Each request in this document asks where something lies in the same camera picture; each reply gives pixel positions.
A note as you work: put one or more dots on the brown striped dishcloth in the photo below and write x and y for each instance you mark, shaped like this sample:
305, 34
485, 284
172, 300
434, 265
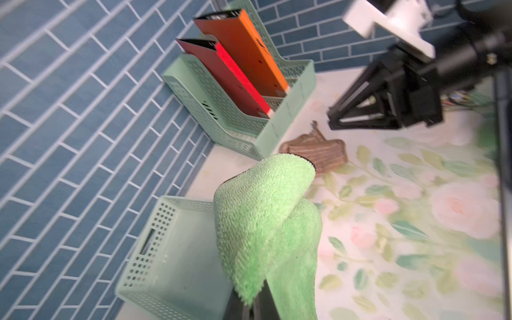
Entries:
325, 155

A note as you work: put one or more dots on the green plastic basket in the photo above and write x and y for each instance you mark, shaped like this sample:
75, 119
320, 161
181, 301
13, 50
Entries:
174, 271

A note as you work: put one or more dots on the floral table mat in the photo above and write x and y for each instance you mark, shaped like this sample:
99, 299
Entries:
412, 224

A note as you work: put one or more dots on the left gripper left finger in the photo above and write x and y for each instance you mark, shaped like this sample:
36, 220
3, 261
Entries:
236, 309

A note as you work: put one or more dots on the right picture book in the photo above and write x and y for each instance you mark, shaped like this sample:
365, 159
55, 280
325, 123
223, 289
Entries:
466, 100

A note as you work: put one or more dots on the orange folder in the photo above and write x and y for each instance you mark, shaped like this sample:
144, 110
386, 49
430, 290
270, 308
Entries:
237, 33

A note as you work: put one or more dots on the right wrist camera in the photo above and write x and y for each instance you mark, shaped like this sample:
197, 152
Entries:
404, 19

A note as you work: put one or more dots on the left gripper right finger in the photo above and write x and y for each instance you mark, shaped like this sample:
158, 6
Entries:
264, 307

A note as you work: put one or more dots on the green and grey dishcloth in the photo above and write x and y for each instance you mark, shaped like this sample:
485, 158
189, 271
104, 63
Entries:
268, 234

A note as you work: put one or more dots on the red folder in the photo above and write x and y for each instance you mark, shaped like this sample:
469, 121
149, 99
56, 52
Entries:
229, 75

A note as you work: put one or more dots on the green file organizer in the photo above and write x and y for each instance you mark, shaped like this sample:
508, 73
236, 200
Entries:
226, 124

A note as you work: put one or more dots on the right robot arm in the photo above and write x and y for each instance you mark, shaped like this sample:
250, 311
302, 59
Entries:
472, 50

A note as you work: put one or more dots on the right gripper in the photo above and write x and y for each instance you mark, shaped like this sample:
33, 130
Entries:
400, 90

